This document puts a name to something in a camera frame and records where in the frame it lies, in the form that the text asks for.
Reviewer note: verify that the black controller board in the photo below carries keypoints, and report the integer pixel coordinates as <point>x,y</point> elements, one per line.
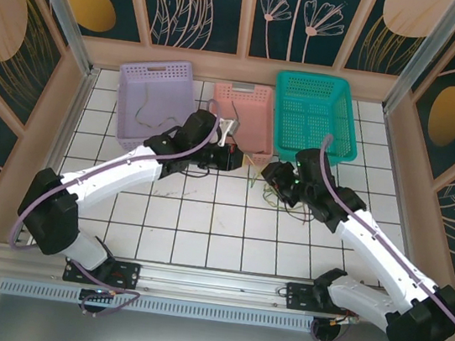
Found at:
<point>329,333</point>
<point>92,302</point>

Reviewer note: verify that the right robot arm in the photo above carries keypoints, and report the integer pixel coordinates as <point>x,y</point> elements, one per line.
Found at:
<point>384,260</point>

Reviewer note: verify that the aluminium frame post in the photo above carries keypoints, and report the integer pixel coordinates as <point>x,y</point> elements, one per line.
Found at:
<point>66,12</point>
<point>430,55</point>

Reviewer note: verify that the teal plastic basket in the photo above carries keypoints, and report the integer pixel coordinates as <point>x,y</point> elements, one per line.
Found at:
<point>315,119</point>

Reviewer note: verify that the purple plastic basket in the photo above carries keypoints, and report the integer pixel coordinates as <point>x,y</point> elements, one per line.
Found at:
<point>159,84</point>

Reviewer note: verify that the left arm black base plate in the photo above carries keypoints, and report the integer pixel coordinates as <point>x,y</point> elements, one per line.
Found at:
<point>126,275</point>

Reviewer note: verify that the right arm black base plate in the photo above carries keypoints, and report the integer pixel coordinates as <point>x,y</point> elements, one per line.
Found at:
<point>298,299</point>

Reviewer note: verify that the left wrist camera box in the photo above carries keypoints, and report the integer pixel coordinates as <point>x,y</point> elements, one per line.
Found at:
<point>228,130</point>

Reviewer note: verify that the aluminium side rail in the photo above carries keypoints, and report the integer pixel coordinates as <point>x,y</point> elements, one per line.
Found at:
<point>64,135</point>

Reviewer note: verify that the pink plastic basket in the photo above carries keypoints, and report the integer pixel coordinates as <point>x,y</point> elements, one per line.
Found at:
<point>256,115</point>

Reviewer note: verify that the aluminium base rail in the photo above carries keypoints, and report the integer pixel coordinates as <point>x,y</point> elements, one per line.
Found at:
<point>212,280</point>

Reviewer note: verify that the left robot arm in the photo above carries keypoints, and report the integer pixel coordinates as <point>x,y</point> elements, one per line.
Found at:
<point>117,172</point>

